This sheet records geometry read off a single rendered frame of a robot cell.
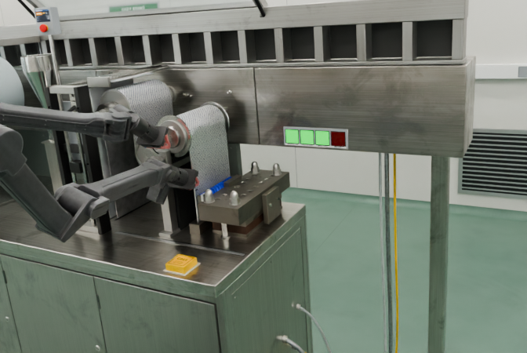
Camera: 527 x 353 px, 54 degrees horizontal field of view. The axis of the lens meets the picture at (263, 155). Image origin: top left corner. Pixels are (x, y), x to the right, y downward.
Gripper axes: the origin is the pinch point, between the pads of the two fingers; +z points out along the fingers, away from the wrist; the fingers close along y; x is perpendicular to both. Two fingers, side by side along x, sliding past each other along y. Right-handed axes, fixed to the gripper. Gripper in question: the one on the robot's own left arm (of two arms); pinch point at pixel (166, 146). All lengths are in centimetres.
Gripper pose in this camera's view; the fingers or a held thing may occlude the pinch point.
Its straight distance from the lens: 178.8
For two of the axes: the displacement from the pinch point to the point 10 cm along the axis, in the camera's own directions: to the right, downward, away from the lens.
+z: 3.9, 3.7, 8.4
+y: 8.9, 0.6, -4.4
